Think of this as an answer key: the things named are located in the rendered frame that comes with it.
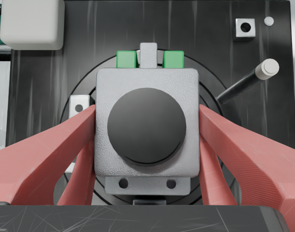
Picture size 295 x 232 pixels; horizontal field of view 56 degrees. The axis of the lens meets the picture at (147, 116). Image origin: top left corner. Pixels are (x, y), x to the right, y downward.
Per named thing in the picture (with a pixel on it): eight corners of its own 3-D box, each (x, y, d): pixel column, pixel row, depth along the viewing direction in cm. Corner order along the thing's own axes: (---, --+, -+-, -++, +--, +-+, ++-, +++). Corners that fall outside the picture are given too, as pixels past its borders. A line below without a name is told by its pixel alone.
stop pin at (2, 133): (27, 146, 27) (6, 146, 23) (15, 146, 27) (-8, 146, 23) (28, 131, 27) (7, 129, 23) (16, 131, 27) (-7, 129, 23)
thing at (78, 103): (93, 124, 21) (89, 122, 19) (73, 124, 21) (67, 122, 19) (94, 97, 21) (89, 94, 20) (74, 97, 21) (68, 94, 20)
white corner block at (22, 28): (69, 57, 26) (54, 41, 22) (20, 57, 26) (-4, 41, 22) (71, 9, 26) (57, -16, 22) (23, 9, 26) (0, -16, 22)
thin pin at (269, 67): (228, 103, 21) (280, 75, 13) (217, 103, 21) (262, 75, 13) (228, 93, 21) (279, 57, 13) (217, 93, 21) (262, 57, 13)
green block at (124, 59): (140, 87, 21) (136, 70, 16) (124, 87, 21) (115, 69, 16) (140, 72, 21) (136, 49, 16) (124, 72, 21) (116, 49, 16)
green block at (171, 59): (176, 88, 21) (184, 70, 16) (160, 88, 21) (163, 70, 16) (176, 72, 21) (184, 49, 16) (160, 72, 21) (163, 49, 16)
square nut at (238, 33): (251, 41, 24) (256, 37, 23) (232, 41, 24) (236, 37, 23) (251, 23, 24) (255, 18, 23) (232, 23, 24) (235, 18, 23)
